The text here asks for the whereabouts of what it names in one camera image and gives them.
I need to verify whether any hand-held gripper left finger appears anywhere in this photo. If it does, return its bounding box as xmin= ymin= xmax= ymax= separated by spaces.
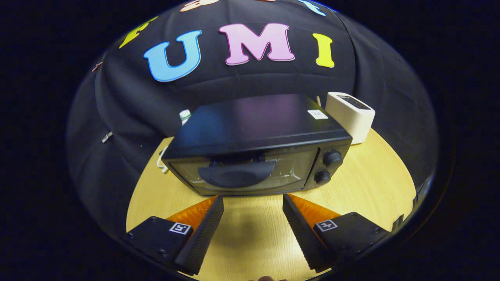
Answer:
xmin=123 ymin=196 xmax=225 ymax=276

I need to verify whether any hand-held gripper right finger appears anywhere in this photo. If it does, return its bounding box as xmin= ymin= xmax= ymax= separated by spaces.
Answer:
xmin=282 ymin=194 xmax=390 ymax=274

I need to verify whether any black toaster oven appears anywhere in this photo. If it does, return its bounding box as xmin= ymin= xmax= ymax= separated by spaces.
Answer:
xmin=161 ymin=94 xmax=353 ymax=196

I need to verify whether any white toaster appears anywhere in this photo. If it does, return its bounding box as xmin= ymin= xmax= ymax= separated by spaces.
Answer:
xmin=325 ymin=92 xmax=376 ymax=145

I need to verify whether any black backdrop cloth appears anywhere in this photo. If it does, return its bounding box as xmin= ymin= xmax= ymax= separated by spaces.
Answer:
xmin=66 ymin=0 xmax=440 ymax=235

